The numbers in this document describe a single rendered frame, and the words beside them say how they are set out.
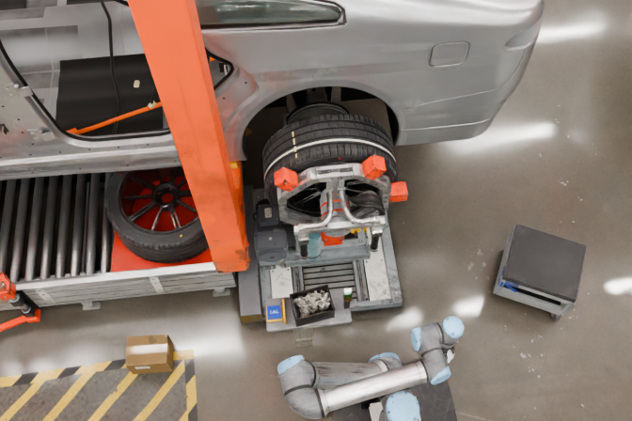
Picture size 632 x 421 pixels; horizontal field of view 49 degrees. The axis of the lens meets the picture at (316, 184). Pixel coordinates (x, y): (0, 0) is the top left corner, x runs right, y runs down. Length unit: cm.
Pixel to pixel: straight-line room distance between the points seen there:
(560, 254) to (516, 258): 25
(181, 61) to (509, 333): 265
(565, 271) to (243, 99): 197
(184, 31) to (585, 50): 377
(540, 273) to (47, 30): 300
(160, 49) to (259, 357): 226
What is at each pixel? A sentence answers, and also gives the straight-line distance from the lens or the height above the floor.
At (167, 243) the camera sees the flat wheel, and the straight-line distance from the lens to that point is 375.
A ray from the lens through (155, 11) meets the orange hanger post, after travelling 204.
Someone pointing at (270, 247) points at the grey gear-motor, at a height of 40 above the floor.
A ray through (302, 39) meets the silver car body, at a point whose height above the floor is 163.
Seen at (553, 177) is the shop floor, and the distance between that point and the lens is 468.
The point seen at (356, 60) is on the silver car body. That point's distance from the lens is 307.
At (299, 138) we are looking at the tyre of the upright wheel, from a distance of 322.
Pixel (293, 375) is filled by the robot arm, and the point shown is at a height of 104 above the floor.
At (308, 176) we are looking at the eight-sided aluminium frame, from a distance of 316.
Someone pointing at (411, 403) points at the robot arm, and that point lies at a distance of 328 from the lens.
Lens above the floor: 383
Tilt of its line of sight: 60 degrees down
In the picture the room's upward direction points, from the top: 1 degrees counter-clockwise
